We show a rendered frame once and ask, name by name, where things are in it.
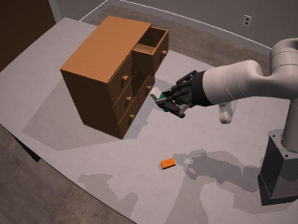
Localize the green rectangular block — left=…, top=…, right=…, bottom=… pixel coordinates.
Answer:
left=150, top=87, right=169, bottom=112

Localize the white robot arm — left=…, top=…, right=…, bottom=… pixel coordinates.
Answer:
left=202, top=38, right=298, bottom=154

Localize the dark brown drawer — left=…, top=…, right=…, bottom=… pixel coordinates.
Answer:
left=119, top=95, right=139, bottom=137
left=133, top=27, right=169, bottom=76
left=108, top=53, right=134, bottom=103
left=136, top=72, right=148, bottom=90
left=138, top=75, right=154, bottom=107
left=114, top=75, right=137, bottom=121

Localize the brown wooden chest of drawers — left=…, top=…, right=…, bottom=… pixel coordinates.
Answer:
left=60, top=16, right=152, bottom=140

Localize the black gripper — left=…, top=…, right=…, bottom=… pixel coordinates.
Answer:
left=155, top=70, right=214, bottom=119

